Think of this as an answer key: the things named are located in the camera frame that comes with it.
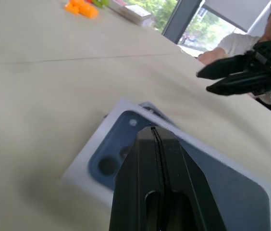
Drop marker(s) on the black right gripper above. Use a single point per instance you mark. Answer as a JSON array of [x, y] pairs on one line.
[[267, 60]]

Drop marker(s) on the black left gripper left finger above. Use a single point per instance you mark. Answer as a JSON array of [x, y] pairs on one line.
[[135, 183]]

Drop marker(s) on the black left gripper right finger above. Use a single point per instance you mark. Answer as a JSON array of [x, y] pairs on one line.
[[186, 183]]

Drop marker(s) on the white phone box base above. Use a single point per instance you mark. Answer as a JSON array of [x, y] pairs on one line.
[[166, 119]]

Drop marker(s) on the grey flat box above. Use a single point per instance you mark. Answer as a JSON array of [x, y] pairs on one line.
[[130, 9]]

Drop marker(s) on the person in white shirt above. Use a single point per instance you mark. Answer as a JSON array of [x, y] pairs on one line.
[[238, 43]]

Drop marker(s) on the green toy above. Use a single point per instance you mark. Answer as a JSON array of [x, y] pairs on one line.
[[102, 2]]

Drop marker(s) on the orange toy block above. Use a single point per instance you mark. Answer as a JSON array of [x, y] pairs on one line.
[[89, 10], [72, 5]]

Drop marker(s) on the dark window frame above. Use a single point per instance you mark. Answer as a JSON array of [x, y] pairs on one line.
[[176, 21]]

